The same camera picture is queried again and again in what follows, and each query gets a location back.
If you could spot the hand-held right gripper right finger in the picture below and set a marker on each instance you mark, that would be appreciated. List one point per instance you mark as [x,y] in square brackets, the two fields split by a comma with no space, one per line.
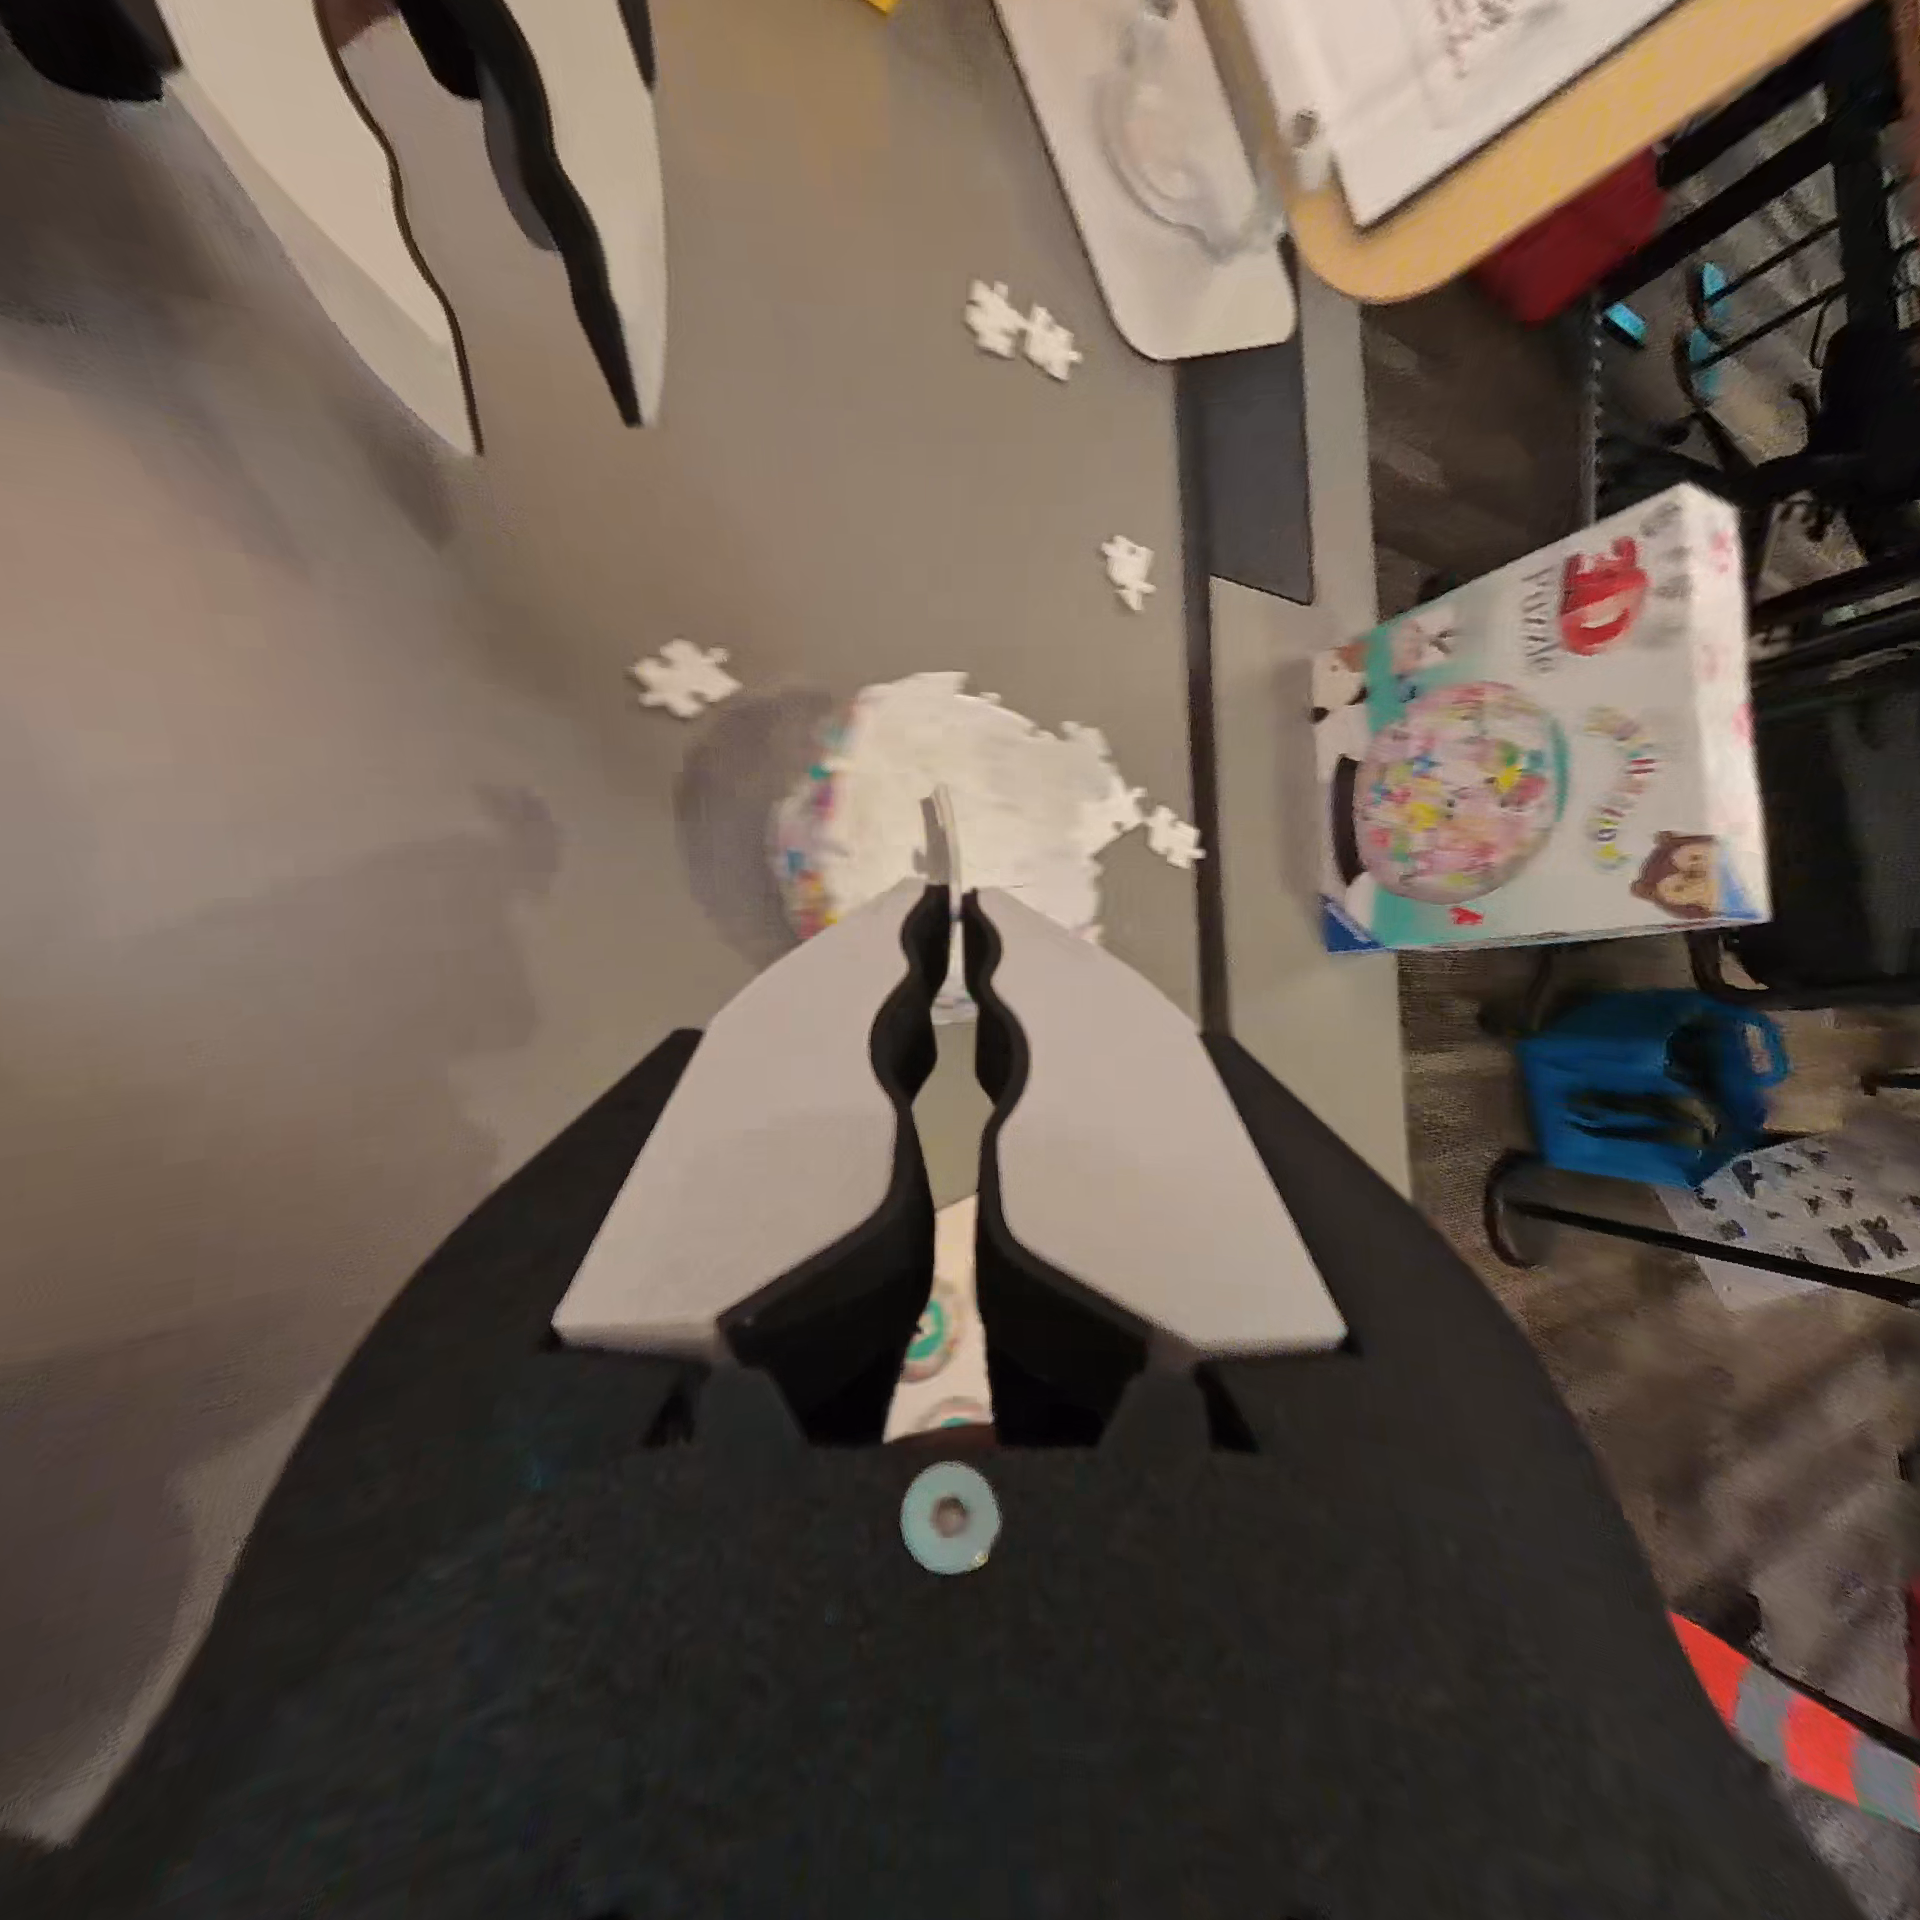
[1154,1188]

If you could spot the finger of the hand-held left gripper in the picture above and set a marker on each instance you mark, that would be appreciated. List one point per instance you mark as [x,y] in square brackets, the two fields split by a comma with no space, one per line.
[607,151]
[284,118]

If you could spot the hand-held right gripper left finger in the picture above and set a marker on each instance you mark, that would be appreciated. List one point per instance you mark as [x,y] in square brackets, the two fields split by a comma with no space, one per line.
[750,1188]

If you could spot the white puzzle piece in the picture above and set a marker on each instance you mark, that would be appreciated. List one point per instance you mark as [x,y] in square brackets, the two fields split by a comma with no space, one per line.
[1051,346]
[1173,836]
[685,677]
[945,839]
[1126,573]
[990,315]

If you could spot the colourful puzzle ball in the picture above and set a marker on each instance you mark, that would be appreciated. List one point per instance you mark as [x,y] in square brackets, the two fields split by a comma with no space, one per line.
[990,765]

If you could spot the folded puzzle instruction leaflet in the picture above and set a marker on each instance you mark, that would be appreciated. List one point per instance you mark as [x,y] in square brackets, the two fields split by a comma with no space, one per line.
[937,1320]

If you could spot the teal puzzle box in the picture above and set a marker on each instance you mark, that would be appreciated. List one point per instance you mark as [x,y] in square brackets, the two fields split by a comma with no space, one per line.
[1500,748]

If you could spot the black floor stand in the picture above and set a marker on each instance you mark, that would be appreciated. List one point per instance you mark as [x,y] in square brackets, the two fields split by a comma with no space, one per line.
[1522,1216]

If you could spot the blue fabric bag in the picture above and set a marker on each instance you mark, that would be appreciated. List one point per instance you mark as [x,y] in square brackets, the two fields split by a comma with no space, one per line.
[1592,1078]

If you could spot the clear plastic object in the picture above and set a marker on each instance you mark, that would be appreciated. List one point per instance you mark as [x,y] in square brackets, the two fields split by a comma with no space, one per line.
[1186,151]

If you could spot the printed paper sheet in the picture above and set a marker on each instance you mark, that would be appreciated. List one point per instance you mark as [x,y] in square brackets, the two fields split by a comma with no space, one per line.
[1771,1198]

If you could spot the white paper sheets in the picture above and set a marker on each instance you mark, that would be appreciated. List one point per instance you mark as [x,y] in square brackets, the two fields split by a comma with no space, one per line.
[1442,89]

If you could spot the orange traffic cone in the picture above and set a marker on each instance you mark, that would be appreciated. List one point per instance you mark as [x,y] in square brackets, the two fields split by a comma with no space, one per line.
[1801,1743]

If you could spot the red bag on floor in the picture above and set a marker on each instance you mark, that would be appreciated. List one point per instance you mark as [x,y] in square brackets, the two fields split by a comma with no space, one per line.
[1575,248]

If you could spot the black metal cart frame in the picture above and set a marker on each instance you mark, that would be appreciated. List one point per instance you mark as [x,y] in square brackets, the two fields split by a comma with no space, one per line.
[1858,151]

